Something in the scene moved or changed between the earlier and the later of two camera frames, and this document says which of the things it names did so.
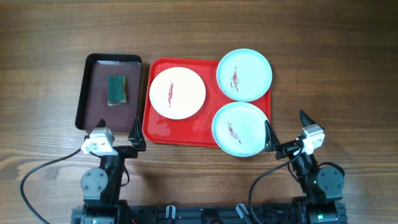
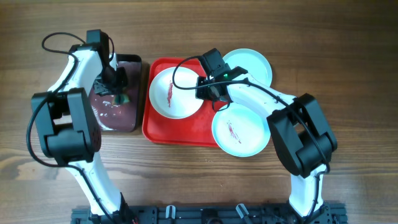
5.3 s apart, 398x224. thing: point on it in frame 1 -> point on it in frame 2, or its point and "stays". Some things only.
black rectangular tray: (92, 105) stays
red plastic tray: (196, 130) stays
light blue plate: (238, 129) stays
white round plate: (177, 93) stays
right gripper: (288, 149) -> (203, 94)
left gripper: (137, 137) -> (103, 88)
